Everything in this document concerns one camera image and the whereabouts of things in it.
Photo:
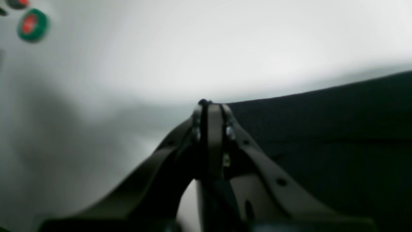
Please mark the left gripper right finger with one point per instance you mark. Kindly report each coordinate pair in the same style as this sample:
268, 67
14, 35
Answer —
268, 198

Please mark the green red round button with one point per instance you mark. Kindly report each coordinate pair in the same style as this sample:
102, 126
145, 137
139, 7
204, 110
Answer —
33, 26

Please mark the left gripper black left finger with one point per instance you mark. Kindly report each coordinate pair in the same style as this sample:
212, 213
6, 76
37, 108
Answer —
148, 199

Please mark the black T-shirt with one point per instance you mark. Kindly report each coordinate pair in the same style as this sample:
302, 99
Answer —
350, 146

